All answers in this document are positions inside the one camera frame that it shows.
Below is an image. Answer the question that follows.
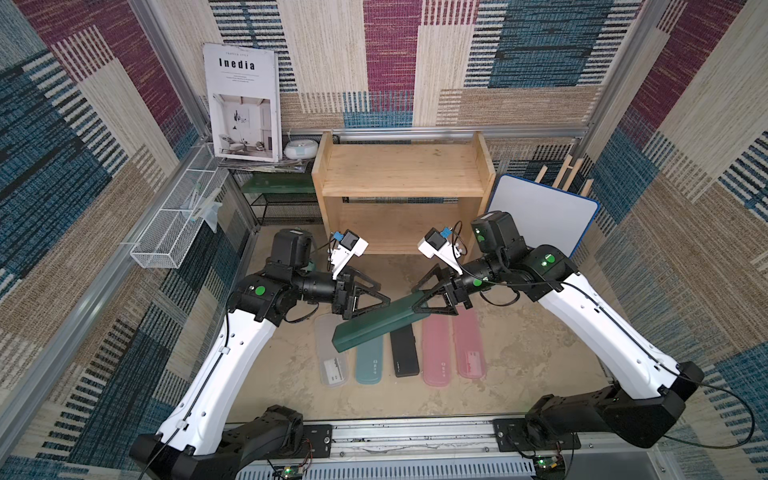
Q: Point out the dark green pencil case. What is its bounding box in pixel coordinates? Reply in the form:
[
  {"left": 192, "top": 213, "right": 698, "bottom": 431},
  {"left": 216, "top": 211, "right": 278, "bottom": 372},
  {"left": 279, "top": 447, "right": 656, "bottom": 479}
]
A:
[{"left": 332, "top": 292, "right": 429, "bottom": 353}]

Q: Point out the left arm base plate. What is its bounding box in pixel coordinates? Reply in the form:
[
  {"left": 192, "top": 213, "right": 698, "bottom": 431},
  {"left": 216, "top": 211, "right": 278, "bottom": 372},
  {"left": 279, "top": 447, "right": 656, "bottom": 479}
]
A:
[{"left": 248, "top": 424, "right": 333, "bottom": 460}]

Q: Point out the wooden two-tier shelf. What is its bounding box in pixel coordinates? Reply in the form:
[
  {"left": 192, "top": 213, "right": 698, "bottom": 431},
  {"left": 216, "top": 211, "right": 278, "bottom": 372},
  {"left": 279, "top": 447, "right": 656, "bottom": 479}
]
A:
[{"left": 312, "top": 132, "right": 496, "bottom": 255}]

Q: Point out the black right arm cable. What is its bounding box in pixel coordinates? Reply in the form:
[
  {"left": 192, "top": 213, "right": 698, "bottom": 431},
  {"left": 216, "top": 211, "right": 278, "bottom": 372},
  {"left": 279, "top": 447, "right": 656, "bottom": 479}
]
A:
[{"left": 659, "top": 371, "right": 757, "bottom": 450}]

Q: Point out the black wire mesh rack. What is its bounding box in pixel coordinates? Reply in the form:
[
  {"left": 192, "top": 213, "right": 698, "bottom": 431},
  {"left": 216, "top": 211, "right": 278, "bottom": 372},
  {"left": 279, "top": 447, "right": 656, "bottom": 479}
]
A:
[{"left": 228, "top": 165, "right": 322, "bottom": 226}]

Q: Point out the black pencil case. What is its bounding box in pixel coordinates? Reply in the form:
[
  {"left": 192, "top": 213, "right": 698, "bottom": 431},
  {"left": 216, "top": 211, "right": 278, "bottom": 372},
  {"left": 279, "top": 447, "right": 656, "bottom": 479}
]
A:
[{"left": 390, "top": 325, "right": 420, "bottom": 378}]

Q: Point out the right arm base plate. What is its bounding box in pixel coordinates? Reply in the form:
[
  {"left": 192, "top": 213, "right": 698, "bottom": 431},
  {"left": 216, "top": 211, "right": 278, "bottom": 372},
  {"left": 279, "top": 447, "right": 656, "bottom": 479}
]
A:
[{"left": 492, "top": 417, "right": 582, "bottom": 453}]

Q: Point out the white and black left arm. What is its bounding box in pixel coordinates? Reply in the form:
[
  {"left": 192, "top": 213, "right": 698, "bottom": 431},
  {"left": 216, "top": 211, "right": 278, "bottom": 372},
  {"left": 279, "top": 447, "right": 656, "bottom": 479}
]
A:
[{"left": 129, "top": 229, "right": 390, "bottom": 479}]

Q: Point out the pink pencil case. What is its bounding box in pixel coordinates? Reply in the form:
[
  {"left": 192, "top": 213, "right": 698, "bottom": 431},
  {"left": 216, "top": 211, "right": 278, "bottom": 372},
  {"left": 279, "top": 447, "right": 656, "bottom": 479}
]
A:
[
  {"left": 452, "top": 307, "right": 487, "bottom": 380},
  {"left": 421, "top": 315, "right": 451, "bottom": 388}
]

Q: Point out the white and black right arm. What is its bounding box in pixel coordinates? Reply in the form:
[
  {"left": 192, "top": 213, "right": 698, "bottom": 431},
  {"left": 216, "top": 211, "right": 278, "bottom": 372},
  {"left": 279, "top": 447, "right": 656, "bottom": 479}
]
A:
[{"left": 412, "top": 211, "right": 703, "bottom": 448}]

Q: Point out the light teal pencil case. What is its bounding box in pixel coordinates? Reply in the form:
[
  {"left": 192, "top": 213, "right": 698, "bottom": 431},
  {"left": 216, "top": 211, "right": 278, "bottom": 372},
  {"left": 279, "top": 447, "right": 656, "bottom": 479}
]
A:
[{"left": 355, "top": 336, "right": 383, "bottom": 385}]

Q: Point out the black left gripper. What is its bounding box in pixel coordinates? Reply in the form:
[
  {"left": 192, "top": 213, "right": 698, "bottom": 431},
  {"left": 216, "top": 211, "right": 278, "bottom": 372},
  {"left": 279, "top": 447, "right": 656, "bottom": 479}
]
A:
[{"left": 290, "top": 265, "right": 387, "bottom": 322}]

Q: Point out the small whiteboard on easel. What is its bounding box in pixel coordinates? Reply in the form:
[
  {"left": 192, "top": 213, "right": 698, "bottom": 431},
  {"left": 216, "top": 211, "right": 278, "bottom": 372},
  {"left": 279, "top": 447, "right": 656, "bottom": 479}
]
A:
[{"left": 487, "top": 174, "right": 601, "bottom": 258}]

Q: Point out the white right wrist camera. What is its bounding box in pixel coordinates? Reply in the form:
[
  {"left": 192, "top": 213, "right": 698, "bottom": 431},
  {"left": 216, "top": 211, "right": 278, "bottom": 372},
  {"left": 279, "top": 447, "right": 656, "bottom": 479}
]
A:
[{"left": 417, "top": 227, "right": 468, "bottom": 275}]

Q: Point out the Inedia magazine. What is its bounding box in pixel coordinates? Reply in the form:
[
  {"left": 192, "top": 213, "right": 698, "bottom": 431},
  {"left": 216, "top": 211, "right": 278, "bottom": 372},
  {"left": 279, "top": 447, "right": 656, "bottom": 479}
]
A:
[{"left": 203, "top": 43, "right": 283, "bottom": 163}]

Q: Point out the translucent white pencil case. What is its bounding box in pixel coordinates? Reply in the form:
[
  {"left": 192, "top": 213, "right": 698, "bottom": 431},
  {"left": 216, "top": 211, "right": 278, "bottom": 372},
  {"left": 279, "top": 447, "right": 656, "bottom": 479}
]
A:
[{"left": 314, "top": 314, "right": 349, "bottom": 387}]

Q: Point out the green tray on rack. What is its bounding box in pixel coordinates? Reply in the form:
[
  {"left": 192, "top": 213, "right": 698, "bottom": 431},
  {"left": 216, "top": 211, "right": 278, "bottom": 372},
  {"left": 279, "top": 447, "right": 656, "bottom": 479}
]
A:
[{"left": 241, "top": 173, "right": 315, "bottom": 194}]

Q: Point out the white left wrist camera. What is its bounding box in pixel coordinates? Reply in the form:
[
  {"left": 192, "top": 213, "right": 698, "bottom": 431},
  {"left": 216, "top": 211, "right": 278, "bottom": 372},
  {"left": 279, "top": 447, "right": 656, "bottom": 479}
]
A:
[{"left": 330, "top": 230, "right": 368, "bottom": 280}]

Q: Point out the white wire basket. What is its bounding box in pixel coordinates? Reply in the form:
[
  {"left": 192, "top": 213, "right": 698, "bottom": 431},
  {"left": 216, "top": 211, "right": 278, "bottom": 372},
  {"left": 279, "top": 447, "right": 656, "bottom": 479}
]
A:
[{"left": 130, "top": 169, "right": 227, "bottom": 269}]

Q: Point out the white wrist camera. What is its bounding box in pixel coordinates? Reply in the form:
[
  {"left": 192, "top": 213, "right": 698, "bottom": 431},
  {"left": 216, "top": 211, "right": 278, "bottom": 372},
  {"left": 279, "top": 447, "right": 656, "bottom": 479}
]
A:
[
  {"left": 330, "top": 230, "right": 368, "bottom": 280},
  {"left": 417, "top": 227, "right": 468, "bottom": 275}
]

